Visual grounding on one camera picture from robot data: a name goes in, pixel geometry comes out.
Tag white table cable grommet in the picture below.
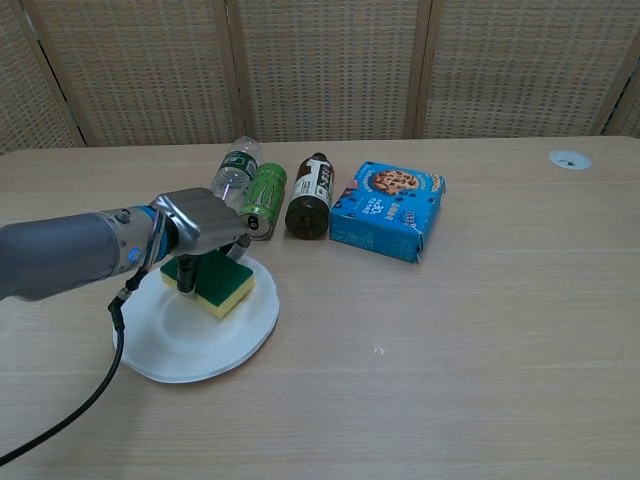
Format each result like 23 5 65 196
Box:
547 149 593 173

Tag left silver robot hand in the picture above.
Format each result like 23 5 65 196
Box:
148 187 253 297

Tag white plate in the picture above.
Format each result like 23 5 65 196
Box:
113 255 281 385

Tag green energy drink can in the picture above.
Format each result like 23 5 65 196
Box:
237 162 288 242

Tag clear plastic water bottle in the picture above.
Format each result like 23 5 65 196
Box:
209 135 264 211

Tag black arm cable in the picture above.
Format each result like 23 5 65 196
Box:
0 214 166 467

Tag blue cookie box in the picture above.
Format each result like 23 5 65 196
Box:
328 160 448 264

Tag green and yellow sponge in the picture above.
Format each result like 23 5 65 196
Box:
159 248 257 320

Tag woven folding screen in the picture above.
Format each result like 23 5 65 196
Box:
0 0 640 155

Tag dark brown drink bottle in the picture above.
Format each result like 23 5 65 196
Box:
284 152 336 240

